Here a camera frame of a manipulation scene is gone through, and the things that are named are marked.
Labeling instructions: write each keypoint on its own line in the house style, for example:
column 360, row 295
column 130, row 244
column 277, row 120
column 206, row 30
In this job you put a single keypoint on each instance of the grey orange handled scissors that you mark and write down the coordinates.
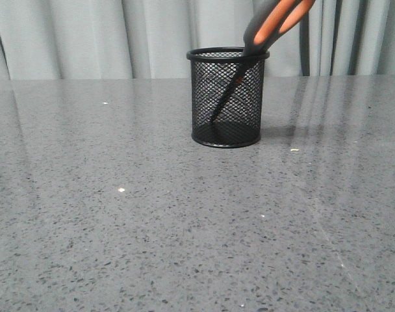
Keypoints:
column 272, row 20

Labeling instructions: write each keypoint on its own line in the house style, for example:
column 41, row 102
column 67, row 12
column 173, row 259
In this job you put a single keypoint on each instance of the black mesh pen bucket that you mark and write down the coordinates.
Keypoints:
column 227, row 92

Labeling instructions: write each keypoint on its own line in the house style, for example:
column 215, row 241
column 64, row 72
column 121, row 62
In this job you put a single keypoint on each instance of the grey curtain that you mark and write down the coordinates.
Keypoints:
column 150, row 39

